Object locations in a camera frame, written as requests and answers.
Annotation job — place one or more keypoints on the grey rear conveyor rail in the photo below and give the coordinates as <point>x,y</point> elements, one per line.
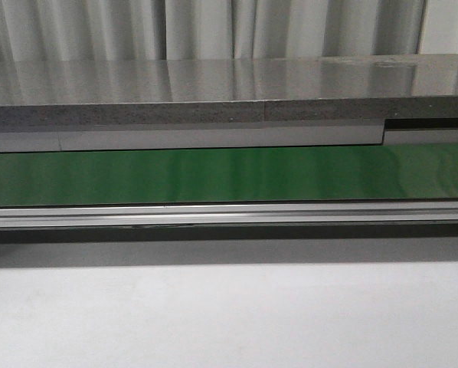
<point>342,132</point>

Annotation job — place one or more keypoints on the green conveyor belt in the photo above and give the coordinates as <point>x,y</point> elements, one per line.
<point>269,174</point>

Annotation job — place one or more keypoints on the white pleated curtain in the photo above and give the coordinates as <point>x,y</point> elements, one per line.
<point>178,30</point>

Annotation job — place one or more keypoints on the grey stone counter slab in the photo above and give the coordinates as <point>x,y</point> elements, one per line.
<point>48,95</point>

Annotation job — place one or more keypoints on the aluminium front conveyor rail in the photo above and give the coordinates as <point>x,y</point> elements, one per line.
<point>232,214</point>

